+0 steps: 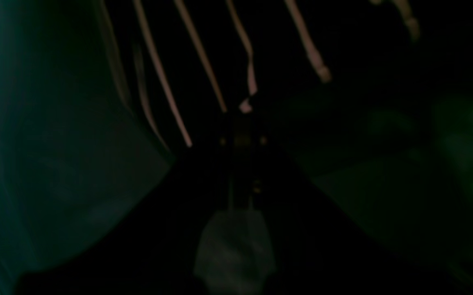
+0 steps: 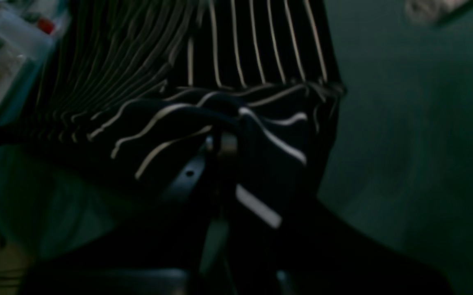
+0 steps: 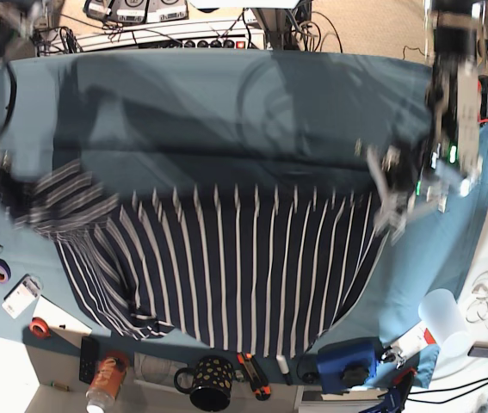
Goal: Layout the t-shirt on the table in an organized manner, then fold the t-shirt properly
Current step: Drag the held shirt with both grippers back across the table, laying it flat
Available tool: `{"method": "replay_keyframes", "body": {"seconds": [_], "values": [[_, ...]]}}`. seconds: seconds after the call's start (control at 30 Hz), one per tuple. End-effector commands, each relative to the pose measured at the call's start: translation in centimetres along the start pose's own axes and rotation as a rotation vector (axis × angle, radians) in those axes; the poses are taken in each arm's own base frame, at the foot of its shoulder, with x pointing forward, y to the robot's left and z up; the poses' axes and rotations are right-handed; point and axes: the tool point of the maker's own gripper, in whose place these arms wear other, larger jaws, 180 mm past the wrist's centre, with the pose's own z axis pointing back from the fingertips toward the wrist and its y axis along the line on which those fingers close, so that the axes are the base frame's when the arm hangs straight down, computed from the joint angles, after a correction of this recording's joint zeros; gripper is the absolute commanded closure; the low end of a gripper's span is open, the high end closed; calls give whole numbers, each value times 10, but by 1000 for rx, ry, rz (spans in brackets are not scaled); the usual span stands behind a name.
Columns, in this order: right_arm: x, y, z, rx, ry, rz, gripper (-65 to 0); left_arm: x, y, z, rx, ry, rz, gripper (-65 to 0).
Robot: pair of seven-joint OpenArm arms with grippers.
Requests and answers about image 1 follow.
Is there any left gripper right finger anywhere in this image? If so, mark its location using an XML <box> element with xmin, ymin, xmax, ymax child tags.
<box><xmin>250</xmin><ymin>146</ymin><xmax>473</xmax><ymax>295</ymax></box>

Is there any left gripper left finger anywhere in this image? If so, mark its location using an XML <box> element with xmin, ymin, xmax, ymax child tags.
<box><xmin>15</xmin><ymin>143</ymin><xmax>245</xmax><ymax>295</ymax></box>

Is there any navy white striped t-shirt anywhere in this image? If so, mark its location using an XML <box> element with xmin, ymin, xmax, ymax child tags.
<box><xmin>93</xmin><ymin>0</ymin><xmax>473</xmax><ymax>164</ymax></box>

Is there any teal table cloth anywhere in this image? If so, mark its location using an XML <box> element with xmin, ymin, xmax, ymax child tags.
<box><xmin>0</xmin><ymin>0</ymin><xmax>171</xmax><ymax>295</ymax></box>

